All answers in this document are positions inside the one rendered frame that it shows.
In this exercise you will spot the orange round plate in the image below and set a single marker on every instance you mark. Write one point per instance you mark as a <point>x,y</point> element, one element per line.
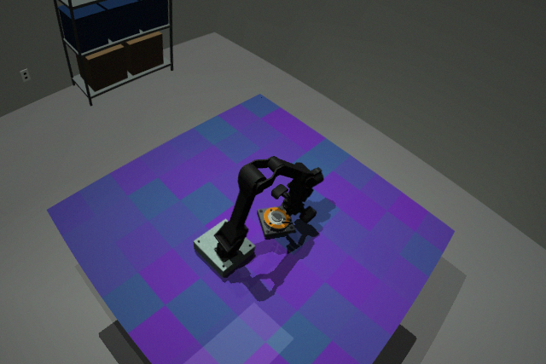
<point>276,225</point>

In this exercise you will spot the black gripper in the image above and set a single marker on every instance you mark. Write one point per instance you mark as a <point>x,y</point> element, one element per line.
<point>293,205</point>

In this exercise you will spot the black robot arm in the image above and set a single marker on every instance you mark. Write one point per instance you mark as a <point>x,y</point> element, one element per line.
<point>252,182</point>

